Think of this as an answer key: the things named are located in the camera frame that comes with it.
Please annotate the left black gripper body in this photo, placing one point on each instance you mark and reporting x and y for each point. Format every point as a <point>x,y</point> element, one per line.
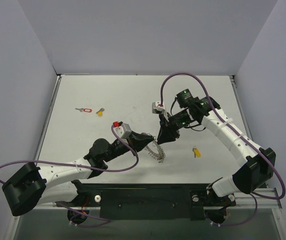
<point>133,139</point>

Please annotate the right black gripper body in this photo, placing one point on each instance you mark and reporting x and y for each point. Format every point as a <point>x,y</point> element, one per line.
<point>169,123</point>

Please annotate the silver spiked keyring disc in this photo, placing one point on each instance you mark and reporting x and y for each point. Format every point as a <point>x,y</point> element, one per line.
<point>158,154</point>

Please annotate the yellow tag key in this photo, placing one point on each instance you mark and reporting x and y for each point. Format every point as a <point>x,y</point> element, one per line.
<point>196,152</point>

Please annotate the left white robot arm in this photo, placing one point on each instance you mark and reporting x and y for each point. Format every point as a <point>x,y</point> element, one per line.
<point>24,190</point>

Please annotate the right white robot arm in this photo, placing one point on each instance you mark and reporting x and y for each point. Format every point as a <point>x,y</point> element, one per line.
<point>255,162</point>

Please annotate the yellow capped key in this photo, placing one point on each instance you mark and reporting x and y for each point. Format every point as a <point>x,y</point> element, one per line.
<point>100,112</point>

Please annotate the red tag key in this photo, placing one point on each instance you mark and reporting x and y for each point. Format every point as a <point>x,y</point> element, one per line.
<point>85,110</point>

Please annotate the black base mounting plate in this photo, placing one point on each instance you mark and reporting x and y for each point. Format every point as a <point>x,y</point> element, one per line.
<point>146,201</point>

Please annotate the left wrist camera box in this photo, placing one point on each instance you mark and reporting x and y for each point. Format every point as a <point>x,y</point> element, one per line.
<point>122,130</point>

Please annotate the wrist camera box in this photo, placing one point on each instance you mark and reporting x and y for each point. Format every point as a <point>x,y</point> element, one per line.
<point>158,108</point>
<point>122,130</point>

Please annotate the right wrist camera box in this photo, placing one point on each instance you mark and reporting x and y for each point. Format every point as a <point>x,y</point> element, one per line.
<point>158,108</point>

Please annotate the aluminium frame rail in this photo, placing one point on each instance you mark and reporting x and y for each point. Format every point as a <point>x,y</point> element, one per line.
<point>67,192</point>

